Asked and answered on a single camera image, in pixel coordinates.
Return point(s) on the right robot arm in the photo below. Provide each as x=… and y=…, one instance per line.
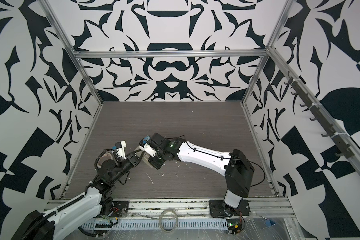
x=235, y=167

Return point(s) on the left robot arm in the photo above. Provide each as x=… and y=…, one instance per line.
x=59, y=222

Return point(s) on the blue owl toy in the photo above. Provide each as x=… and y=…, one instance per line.
x=147, y=138

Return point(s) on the blue tape piece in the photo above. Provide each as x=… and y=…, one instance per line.
x=269, y=223

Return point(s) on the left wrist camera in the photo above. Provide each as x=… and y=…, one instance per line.
x=118, y=151

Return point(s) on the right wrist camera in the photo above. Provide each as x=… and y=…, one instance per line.
x=147, y=148

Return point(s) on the white remote control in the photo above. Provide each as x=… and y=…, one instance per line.
x=143, y=156

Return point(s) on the beige tape roll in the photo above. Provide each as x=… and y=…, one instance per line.
x=104, y=157

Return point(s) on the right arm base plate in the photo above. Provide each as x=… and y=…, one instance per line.
x=218, y=209

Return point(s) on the wall hook rail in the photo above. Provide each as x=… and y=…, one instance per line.
x=321, y=115

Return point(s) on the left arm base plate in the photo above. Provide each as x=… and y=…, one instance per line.
x=115, y=208

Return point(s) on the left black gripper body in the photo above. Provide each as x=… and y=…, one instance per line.
x=128, y=163

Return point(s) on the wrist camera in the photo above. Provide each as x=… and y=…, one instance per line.
x=118, y=151
x=147, y=148

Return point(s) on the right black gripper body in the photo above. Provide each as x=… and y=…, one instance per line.
x=158, y=160

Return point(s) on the white slotted cable duct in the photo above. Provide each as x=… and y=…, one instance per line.
x=149, y=224

